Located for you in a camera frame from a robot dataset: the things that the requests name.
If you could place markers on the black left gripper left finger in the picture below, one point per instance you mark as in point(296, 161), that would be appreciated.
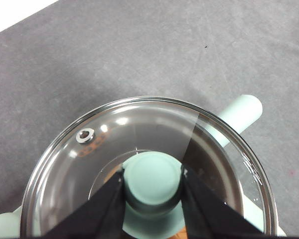
point(94, 214)

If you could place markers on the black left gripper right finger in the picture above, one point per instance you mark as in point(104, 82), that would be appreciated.
point(209, 214)

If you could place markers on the glass lid with green knob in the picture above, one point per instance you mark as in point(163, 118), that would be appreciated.
point(149, 179)

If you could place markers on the mint green griddle cover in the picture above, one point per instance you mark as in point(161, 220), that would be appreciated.
point(0, 226)

